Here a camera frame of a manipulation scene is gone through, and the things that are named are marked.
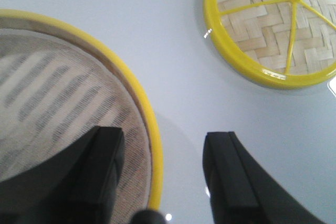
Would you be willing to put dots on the woven bamboo steamer lid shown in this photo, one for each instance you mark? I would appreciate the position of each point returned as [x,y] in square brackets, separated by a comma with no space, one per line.
[283,44]

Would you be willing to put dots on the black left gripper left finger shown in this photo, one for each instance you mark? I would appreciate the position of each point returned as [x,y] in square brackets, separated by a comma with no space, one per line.
[77,185]

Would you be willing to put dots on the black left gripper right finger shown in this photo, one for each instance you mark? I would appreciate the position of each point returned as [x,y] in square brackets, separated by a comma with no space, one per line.
[241,191]

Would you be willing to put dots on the bamboo steamer tray yellow rims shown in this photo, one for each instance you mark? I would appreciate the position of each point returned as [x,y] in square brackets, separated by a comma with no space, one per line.
[57,82]

